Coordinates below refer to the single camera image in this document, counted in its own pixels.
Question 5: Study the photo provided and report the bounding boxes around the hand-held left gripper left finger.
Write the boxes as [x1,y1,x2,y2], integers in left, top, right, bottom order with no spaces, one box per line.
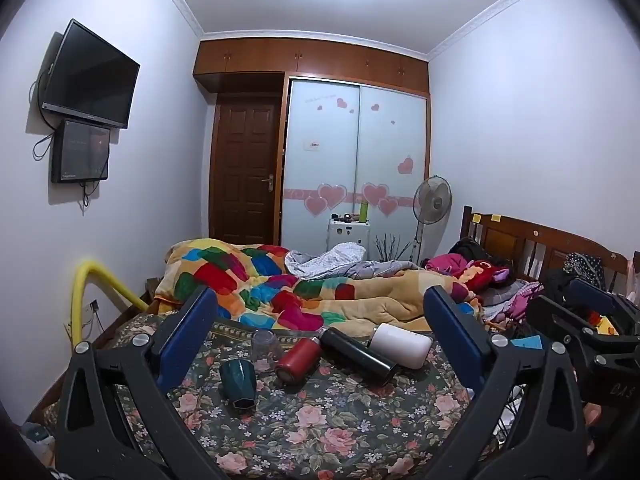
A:
[54,285,227,480]

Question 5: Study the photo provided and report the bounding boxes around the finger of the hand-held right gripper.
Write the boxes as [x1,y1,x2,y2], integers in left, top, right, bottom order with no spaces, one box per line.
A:
[567,277,640,322]
[526,295,640,361]

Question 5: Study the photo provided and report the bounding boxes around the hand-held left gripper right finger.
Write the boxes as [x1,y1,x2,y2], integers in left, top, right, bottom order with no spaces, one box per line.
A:
[422,285,591,480]

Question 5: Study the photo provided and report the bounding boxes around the dark green cup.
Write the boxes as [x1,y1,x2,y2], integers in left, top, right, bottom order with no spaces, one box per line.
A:
[219,359,258,415]

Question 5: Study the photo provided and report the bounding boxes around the clear glass cup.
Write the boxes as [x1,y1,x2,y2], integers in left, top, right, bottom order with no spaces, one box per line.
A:
[250,330,281,374]

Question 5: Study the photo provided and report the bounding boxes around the dark patterned cloth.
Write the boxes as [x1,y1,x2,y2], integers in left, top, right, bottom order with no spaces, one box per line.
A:
[564,252,607,292]

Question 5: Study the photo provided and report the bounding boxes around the white tumbler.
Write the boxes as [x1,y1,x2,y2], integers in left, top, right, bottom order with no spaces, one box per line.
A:
[368,323,434,370]

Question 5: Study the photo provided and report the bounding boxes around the red plush toy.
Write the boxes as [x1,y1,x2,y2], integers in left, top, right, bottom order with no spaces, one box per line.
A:
[450,259,513,295]

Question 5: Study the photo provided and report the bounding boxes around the pink clothing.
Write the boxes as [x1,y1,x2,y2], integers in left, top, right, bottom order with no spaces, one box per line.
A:
[424,253,469,279]

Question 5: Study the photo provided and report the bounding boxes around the wooden bed headboard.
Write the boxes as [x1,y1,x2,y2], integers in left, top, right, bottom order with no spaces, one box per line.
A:
[460,205,640,307]

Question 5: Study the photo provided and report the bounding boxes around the black bag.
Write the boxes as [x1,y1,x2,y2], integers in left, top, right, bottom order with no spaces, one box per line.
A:
[447,236,489,264]

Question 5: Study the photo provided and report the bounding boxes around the black bottle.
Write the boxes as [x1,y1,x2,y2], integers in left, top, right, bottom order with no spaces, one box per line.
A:
[320,327,401,388]

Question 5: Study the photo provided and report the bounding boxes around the dried branches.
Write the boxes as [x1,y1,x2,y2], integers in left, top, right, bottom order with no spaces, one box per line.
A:
[375,232,412,264]

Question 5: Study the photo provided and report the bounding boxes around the red bottle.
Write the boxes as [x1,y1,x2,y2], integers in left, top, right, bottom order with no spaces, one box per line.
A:
[275,337,322,386]

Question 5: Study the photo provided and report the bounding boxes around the standing fan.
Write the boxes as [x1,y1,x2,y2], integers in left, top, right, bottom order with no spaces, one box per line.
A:
[409,175,453,264]

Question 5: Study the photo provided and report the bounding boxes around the colourful patchwork blanket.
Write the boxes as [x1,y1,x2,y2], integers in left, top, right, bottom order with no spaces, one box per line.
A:
[154,239,482,333]

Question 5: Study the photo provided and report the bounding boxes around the small white appliance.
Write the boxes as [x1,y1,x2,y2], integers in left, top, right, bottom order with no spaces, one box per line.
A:
[327,217,372,262]

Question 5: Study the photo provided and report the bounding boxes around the grey white cloth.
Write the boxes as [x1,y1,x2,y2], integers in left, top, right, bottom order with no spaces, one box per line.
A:
[285,242,426,282]

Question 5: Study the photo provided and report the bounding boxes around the floral bedsheet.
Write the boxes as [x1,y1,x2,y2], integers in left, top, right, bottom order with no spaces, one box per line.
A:
[42,310,506,480]

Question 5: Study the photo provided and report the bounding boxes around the brown wooden door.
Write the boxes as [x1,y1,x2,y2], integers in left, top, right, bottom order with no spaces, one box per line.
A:
[210,92,284,247]

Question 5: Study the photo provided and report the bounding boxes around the frosted wardrobe with heart stickers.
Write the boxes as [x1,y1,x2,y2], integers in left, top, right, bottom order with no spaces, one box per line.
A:
[280,76,431,262]

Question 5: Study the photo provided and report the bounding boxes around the wooden overhead cabinet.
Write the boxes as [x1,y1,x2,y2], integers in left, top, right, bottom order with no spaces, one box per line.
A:
[193,37,431,96]

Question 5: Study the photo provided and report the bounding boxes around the yellow padded rail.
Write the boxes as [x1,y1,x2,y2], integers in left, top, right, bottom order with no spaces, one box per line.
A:
[72,259,151,352]

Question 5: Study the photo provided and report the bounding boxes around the small black wall monitor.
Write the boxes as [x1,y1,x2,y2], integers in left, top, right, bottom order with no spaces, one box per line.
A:
[51,119,111,184]

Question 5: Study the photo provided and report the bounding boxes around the black wall cable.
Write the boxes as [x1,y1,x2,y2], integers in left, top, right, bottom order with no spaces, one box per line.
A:
[27,62,57,162]

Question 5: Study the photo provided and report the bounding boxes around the wall-mounted black television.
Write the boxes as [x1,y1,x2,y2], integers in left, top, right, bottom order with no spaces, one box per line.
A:
[39,19,141,130]

